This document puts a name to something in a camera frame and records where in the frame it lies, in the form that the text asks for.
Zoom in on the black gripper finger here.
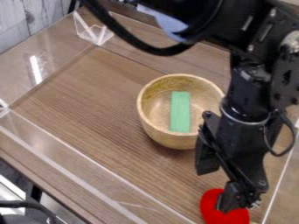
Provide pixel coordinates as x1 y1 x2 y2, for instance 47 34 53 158
216 181 252 214
195 136 220 176

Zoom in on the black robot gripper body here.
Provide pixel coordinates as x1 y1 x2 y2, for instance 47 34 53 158
198 110 283 201

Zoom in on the red plush object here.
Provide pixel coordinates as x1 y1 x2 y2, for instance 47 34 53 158
199 189 250 224

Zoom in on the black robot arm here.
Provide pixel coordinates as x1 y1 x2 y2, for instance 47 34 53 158
136 0 299 213

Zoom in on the green rectangular block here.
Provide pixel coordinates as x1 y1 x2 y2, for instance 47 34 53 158
170 91 191 133

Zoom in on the wooden bowl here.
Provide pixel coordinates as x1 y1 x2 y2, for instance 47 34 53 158
136 73 224 150

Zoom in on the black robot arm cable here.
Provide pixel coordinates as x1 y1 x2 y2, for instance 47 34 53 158
79 0 226 57

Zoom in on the clear acrylic front wall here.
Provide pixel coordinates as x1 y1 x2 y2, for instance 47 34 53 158
0 102 196 224

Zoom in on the black cable lower left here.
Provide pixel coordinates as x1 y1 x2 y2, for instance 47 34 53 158
0 199 60 224

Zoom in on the clear acrylic corner bracket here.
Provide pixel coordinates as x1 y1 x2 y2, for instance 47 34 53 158
72 11 115 46

